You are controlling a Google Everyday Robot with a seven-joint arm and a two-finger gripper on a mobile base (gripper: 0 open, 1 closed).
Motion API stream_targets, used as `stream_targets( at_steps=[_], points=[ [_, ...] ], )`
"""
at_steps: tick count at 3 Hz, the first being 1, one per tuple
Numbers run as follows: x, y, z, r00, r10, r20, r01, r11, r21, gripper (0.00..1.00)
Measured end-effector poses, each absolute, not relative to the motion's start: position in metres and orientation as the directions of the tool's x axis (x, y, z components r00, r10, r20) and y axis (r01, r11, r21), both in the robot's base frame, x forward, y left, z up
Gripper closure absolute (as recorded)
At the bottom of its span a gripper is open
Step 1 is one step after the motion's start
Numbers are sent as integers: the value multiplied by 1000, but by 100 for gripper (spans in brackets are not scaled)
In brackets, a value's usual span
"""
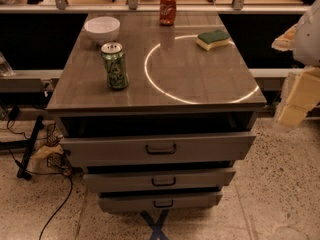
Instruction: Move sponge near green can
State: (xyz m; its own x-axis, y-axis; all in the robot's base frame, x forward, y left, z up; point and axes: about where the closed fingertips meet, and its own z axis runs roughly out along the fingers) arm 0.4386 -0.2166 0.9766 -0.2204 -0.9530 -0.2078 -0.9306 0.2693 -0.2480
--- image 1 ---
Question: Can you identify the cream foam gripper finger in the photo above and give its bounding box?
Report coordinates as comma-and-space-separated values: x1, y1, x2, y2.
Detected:
271, 24, 297, 52
274, 67, 320, 131

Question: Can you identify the green and yellow sponge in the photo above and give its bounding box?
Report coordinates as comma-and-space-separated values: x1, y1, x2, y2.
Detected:
196, 30, 230, 51

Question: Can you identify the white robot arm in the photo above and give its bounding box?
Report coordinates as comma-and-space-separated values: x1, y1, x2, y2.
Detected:
271, 0, 320, 132

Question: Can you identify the red soda can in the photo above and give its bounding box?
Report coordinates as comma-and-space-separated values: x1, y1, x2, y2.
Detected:
160, 0, 176, 26

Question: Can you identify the green soda can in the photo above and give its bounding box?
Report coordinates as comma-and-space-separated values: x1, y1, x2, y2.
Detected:
101, 42, 128, 90

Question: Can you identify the top grey drawer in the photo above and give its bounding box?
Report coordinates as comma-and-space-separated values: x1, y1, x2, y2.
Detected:
61, 132, 256, 167

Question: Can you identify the grey drawer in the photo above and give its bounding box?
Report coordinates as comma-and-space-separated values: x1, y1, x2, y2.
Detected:
84, 167, 235, 193
98, 191, 222, 213
61, 132, 256, 167

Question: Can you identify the middle grey drawer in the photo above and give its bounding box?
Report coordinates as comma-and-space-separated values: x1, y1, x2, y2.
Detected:
84, 167, 235, 193

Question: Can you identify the grey drawer cabinet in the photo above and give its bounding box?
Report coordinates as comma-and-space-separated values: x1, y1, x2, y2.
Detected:
48, 12, 265, 199

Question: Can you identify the bottom grey drawer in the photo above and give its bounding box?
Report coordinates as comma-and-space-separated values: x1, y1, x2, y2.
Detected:
98, 191, 222, 213

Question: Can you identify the white bowl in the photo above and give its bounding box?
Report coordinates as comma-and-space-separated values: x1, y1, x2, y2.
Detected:
84, 16, 120, 45

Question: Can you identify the blue tape cross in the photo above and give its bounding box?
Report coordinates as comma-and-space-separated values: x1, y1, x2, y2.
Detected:
140, 210, 169, 240

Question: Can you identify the black bar on floor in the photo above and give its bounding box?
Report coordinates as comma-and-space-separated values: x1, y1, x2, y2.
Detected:
17, 116, 44, 180

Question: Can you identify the black floor cable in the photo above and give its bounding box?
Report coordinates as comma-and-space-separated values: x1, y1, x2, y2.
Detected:
6, 118, 74, 240

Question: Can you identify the wire mesh basket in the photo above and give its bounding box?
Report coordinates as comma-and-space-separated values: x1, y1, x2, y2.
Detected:
46, 123, 72, 177

